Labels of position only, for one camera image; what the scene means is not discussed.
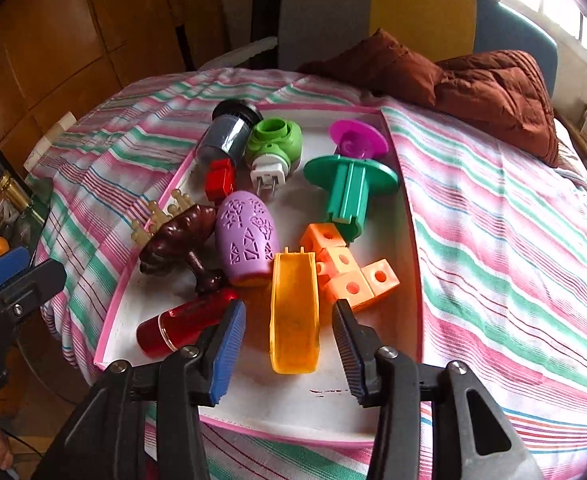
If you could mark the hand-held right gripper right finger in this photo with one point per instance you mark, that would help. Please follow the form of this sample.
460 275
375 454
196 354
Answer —
348 355

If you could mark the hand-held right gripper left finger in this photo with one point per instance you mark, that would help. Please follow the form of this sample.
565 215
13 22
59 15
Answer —
228 355

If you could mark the red capsule case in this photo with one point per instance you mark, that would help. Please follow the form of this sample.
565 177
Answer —
173 325

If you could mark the yellow toy slide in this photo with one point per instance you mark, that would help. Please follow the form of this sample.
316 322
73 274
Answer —
296 320

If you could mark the pink shallow box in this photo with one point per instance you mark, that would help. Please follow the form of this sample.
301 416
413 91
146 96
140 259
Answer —
283 405

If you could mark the orange cube block toy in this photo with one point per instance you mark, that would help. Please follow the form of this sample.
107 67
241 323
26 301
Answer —
343 260

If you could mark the purple egg-shaped case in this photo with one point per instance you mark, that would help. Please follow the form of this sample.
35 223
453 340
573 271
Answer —
246 240

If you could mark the brown comb with yellow teeth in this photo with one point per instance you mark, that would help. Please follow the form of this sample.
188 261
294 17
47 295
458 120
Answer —
178 240

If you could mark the green plastic spool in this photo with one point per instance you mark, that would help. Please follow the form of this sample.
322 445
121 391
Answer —
348 185

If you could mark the small red block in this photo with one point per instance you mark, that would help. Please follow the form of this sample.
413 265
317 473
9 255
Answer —
219 180

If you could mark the magenta plastic spool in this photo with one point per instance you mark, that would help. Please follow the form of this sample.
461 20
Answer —
358 140

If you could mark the green plug-in device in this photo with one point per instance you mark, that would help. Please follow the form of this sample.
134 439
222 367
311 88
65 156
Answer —
273 140

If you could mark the black grey cylindrical jar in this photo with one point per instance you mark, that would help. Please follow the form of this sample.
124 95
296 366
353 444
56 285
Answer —
223 135

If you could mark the round glass side table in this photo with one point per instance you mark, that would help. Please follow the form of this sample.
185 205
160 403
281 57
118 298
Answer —
38 195

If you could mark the white mattress corner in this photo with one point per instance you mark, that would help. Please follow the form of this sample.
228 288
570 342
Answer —
56 132

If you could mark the wooden wardrobe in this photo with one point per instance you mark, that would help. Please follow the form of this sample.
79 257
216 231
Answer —
48 35

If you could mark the brown pillow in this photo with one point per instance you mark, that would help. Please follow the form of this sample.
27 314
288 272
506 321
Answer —
383 70

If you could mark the brown duvet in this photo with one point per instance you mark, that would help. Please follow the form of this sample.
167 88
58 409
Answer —
498 100

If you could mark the beige pillow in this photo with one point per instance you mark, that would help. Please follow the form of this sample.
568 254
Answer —
568 150

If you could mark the window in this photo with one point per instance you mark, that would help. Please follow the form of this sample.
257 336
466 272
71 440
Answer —
563 10

